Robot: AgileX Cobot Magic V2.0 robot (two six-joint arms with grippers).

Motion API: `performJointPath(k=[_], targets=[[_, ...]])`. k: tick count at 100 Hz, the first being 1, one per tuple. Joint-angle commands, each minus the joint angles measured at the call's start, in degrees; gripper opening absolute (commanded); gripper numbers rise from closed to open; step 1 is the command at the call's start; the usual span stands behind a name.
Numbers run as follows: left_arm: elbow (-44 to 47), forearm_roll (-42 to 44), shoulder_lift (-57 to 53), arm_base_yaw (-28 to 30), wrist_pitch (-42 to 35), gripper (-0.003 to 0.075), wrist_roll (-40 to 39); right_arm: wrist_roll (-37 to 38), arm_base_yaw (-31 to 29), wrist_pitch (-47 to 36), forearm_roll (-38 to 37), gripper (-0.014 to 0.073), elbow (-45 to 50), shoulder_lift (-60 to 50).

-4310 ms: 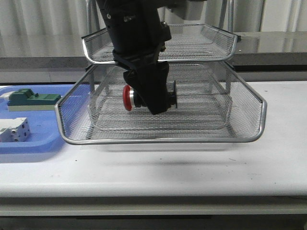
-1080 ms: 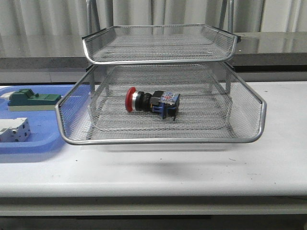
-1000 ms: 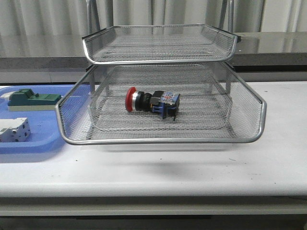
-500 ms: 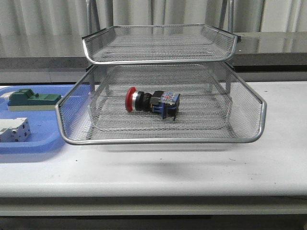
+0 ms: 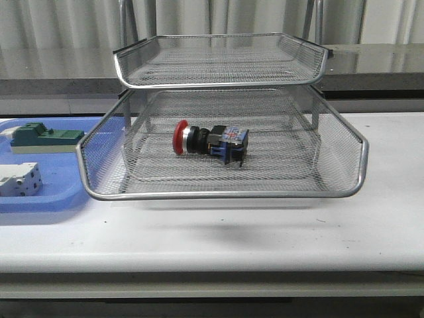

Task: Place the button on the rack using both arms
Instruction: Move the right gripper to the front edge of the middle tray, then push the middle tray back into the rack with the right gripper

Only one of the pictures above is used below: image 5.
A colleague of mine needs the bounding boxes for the silver mesh tray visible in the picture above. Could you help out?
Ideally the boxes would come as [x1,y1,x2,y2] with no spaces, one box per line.
[113,33,329,89]
[76,85,369,201]
[123,131,319,186]

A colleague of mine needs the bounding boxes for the red emergency stop button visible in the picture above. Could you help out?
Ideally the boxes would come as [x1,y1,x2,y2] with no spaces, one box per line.
[172,119,249,167]

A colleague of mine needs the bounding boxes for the silver mesh bottom tray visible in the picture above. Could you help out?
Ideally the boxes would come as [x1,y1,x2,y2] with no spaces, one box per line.
[123,131,319,186]

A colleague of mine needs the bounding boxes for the silver mesh top tray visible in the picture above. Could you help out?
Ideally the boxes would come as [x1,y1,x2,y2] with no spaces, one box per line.
[113,33,329,89]

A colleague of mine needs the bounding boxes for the blue plastic tray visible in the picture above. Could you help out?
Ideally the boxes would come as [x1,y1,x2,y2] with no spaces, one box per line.
[1,117,100,213]

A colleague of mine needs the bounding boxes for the green terminal block component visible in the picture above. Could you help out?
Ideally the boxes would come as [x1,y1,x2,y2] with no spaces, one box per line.
[1,122,85,154]

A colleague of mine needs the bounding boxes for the grey metal rack frame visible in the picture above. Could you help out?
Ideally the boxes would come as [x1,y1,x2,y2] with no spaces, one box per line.
[112,38,333,133]

